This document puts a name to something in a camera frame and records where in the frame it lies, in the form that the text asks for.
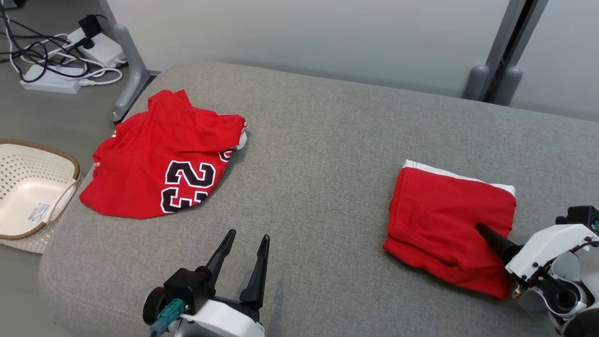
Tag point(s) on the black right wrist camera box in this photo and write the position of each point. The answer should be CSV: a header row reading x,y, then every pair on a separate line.
x,y
580,215

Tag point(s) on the red number 23 jersey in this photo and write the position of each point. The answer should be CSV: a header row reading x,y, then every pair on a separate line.
x,y
154,159

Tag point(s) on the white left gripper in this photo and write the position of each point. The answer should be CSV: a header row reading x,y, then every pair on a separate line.
x,y
224,323

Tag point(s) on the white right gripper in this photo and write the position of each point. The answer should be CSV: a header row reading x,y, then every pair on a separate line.
x,y
547,245

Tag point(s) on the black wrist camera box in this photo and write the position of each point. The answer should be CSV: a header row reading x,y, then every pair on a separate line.
x,y
580,215
185,288

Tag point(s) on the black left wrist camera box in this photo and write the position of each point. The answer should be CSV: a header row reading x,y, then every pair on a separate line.
x,y
185,288

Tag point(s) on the red shorts with white stripe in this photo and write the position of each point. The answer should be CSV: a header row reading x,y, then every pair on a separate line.
x,y
440,220

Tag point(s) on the grey partition post with feet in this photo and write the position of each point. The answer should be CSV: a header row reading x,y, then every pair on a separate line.
x,y
503,47

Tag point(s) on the small black plug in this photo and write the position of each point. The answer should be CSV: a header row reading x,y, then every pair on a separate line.
x,y
82,43

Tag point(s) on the black power adapter plug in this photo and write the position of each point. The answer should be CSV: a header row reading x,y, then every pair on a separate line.
x,y
90,25

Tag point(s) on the flat white power brick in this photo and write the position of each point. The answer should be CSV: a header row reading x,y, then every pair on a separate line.
x,y
47,84

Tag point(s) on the white power strip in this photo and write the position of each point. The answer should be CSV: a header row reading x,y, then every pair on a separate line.
x,y
105,49

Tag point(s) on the grey partition leg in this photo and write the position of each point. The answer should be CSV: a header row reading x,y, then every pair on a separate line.
x,y
133,75

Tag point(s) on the white perforated laundry basket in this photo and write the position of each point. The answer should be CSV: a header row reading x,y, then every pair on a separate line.
x,y
28,201

